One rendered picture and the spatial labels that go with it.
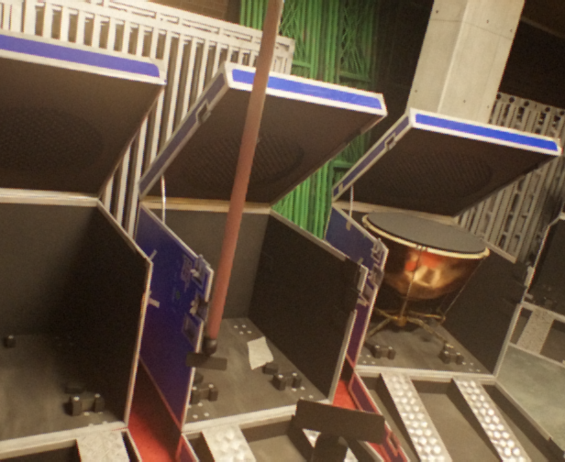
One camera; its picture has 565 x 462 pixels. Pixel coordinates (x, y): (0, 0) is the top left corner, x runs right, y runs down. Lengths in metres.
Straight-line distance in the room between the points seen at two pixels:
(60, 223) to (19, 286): 0.40
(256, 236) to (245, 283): 0.33
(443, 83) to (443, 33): 0.39
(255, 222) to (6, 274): 1.47
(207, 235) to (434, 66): 2.27
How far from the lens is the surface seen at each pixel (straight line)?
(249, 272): 3.63
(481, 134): 3.47
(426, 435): 3.33
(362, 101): 2.71
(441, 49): 4.56
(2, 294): 3.17
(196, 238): 3.35
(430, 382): 3.80
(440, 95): 4.47
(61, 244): 3.11
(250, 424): 2.85
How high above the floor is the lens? 1.79
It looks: 15 degrees down
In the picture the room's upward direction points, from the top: 12 degrees clockwise
